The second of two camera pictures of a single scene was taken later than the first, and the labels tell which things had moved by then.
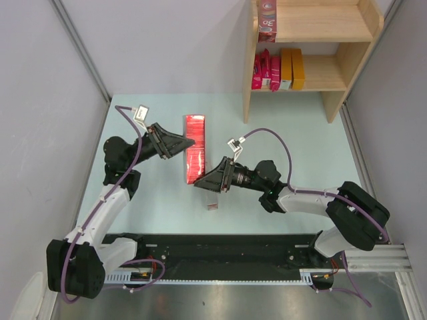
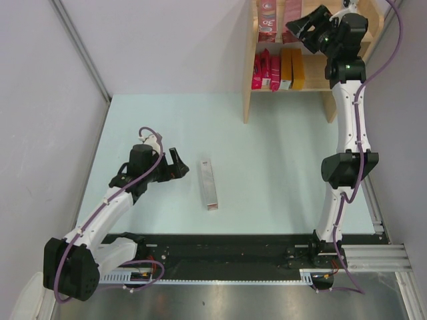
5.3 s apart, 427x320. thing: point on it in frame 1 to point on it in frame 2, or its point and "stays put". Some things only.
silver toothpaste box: x=195 y=155 to x=292 y=11
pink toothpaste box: x=257 y=77 stays put
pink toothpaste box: x=265 y=67 stays put
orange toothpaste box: x=297 y=69 stays put
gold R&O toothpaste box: x=285 y=77 stays put
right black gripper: x=213 y=181 to x=299 y=27
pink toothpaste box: x=275 y=77 stays put
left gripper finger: x=173 y=143 to x=177 y=161
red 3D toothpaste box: x=267 y=22 stays put
